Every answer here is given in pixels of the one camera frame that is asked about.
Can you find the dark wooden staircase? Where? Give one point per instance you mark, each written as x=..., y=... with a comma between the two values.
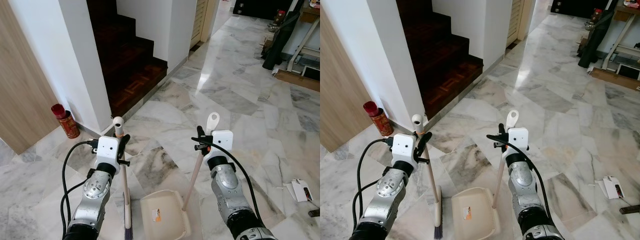
x=445, y=65
x=130, y=65

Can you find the light wood panel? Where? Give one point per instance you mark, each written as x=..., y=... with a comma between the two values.
x=22, y=90
x=340, y=100

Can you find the black flat tray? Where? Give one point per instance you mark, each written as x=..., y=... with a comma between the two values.
x=311, y=73
x=629, y=71

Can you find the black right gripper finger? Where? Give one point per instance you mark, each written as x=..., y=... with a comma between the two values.
x=201, y=131
x=494, y=138
x=197, y=139
x=502, y=129

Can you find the red patterned can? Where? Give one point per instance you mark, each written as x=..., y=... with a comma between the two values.
x=67, y=125
x=381, y=122

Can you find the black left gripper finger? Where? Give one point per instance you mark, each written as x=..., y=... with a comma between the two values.
x=425, y=141
x=125, y=162
x=126, y=141
x=424, y=161

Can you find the brown wooden table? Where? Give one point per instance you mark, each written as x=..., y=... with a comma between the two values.
x=310, y=12
x=627, y=11

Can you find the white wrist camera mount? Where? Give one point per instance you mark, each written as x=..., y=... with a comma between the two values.
x=107, y=149
x=404, y=147
x=518, y=140
x=223, y=141

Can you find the light louvred wooden door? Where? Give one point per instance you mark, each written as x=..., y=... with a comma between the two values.
x=199, y=22
x=514, y=22

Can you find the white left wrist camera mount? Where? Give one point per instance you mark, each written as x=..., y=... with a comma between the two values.
x=404, y=147
x=107, y=149

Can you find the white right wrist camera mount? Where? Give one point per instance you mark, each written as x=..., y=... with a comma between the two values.
x=223, y=141
x=518, y=140

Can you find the long wooden plank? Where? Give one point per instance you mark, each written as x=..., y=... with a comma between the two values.
x=615, y=78
x=297, y=80

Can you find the dark brown strip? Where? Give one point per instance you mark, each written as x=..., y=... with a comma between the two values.
x=315, y=212
x=630, y=209

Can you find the small metal bowl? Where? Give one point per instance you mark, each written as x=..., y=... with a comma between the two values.
x=590, y=25
x=273, y=27

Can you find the white paper card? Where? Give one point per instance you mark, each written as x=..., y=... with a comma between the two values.
x=611, y=187
x=299, y=190

